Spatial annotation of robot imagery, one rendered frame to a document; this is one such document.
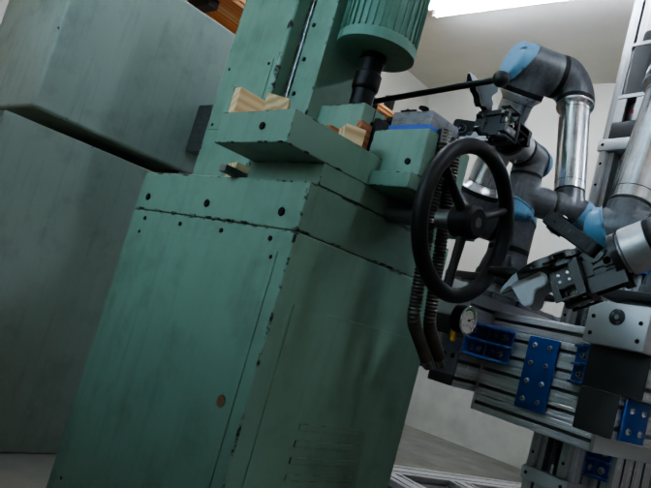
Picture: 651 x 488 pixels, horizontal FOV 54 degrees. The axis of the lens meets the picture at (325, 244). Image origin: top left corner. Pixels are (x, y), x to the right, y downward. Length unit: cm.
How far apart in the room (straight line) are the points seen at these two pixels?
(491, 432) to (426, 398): 55
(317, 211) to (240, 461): 44
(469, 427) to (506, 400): 304
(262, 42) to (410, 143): 55
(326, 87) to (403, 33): 21
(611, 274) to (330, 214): 47
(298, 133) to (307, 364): 40
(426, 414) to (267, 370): 387
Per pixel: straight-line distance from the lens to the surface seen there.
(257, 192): 120
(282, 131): 109
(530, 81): 179
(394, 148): 122
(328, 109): 144
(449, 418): 484
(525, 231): 189
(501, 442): 466
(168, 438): 125
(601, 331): 146
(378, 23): 141
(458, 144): 110
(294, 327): 112
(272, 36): 159
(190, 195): 138
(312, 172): 114
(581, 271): 109
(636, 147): 127
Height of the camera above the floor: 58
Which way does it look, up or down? 7 degrees up
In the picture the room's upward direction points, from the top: 16 degrees clockwise
